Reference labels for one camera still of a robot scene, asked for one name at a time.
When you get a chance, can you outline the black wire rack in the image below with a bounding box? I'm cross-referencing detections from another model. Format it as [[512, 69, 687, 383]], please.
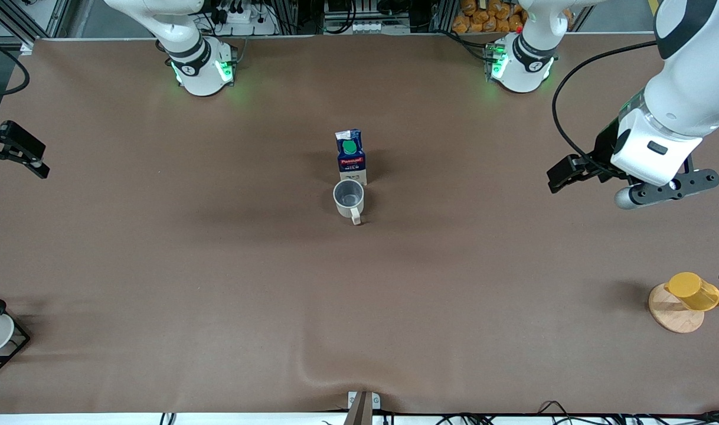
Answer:
[[0, 286, 31, 381]]

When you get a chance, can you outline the blue white Pascal milk carton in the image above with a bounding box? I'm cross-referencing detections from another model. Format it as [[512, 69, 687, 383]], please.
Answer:
[[335, 129, 368, 187]]

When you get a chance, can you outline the white long power strip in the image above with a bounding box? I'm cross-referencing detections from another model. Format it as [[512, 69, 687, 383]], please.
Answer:
[[324, 20, 397, 35]]

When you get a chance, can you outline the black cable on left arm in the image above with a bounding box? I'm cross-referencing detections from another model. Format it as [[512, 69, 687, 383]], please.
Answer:
[[551, 40, 659, 175]]

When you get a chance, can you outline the grey ribbed cup with handle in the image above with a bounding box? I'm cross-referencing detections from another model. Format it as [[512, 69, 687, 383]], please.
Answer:
[[333, 179, 365, 226]]

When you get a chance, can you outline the white power strip with plugs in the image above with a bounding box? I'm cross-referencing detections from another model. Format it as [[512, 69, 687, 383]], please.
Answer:
[[209, 0, 277, 36]]

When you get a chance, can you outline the yellow cup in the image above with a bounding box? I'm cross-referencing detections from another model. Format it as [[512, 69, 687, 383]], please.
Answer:
[[665, 272, 719, 312]]

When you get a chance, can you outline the metal table clamp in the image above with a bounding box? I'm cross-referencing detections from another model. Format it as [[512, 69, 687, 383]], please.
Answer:
[[343, 390, 381, 425]]

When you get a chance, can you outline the aluminium frame post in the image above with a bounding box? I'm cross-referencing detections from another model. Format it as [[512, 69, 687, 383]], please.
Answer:
[[279, 0, 301, 34]]

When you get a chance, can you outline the black looping cable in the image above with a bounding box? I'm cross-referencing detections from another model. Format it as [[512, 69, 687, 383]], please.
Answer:
[[0, 34, 30, 99]]

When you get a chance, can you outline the wooden mug stand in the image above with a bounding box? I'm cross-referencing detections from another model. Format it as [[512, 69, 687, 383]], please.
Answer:
[[648, 283, 719, 334]]

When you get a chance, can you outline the brown table cover sheet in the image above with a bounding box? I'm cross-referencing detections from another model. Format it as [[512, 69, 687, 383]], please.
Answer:
[[0, 34, 719, 415]]

